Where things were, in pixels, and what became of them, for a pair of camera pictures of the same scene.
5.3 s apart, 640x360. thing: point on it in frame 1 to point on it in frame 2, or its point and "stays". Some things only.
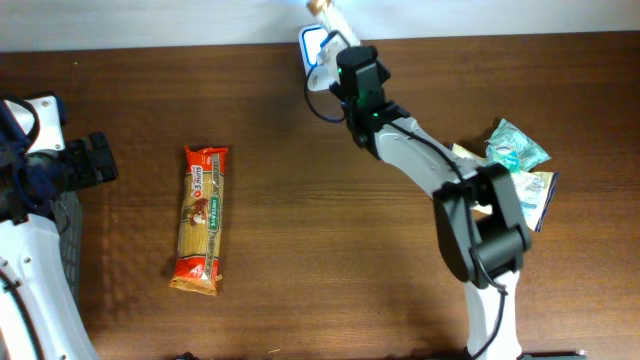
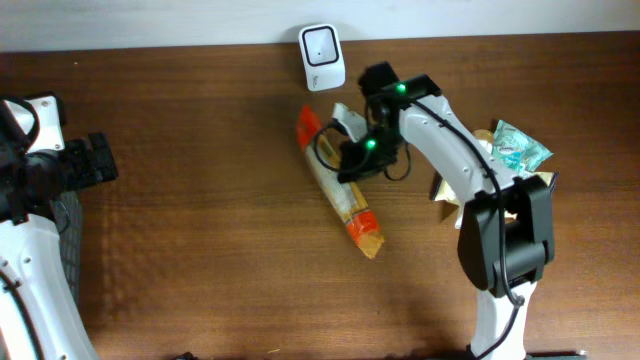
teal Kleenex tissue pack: [503, 154] stays
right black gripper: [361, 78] to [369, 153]
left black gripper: [80, 163] stays
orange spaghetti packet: [198, 268] to [322, 151]
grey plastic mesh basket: [67, 209] stays
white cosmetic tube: [332, 19] to [485, 136]
